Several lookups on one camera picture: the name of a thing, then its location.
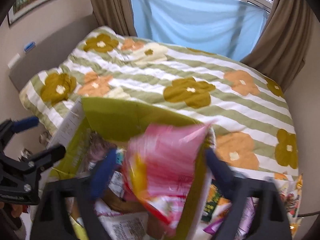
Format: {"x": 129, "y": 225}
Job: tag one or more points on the blue item on headboard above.
{"x": 28, "y": 47}

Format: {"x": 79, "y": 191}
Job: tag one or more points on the dark brown snack bag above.
{"x": 97, "y": 151}

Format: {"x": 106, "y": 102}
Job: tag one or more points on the left brown curtain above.
{"x": 116, "y": 14}

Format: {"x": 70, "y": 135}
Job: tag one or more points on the small dark green packet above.
{"x": 210, "y": 202}

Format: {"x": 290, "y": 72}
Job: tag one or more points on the green cardboard box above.
{"x": 119, "y": 120}

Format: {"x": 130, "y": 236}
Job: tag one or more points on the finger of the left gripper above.
{"x": 9, "y": 127}
{"x": 38, "y": 162}

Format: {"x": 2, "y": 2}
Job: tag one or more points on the right brown curtain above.
{"x": 282, "y": 46}

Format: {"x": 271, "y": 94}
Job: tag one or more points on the grey bed headboard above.
{"x": 52, "y": 51}

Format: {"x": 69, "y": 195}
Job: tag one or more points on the floral striped quilt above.
{"x": 248, "y": 111}

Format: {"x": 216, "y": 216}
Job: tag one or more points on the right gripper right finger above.
{"x": 270, "y": 222}

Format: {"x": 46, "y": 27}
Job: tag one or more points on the brown curtain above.
{"x": 116, "y": 14}
{"x": 282, "y": 46}

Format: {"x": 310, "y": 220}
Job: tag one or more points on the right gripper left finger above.
{"x": 52, "y": 220}

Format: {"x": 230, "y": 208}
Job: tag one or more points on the light blue window sheet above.
{"x": 226, "y": 27}

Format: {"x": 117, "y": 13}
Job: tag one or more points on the pink snack bag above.
{"x": 159, "y": 169}

